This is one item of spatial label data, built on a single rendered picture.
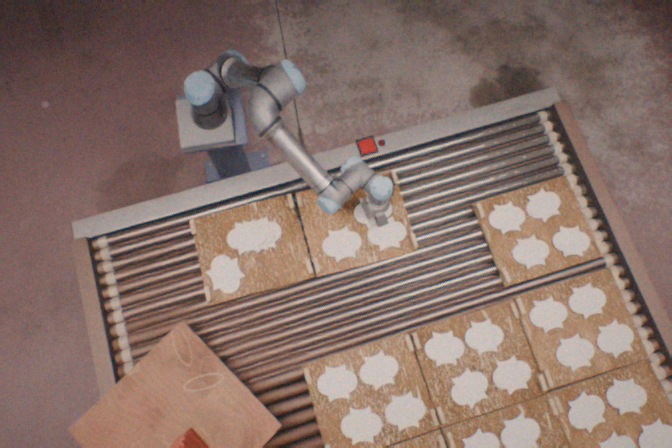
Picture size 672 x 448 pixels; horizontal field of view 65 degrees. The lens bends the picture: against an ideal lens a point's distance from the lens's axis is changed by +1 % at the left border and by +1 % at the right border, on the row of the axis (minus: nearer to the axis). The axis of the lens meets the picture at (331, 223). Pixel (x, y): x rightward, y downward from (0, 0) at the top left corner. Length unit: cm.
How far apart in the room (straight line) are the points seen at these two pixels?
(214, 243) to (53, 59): 208
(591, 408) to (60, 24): 357
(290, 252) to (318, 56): 174
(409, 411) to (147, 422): 90
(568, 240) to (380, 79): 168
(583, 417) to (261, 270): 128
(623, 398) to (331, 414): 106
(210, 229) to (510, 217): 118
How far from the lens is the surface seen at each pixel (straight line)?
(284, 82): 176
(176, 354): 195
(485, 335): 208
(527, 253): 218
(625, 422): 229
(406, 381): 202
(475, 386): 206
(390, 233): 206
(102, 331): 213
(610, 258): 234
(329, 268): 202
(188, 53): 357
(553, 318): 217
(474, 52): 363
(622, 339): 228
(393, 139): 222
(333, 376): 198
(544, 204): 226
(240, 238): 203
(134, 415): 199
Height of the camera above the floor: 292
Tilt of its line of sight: 75 degrees down
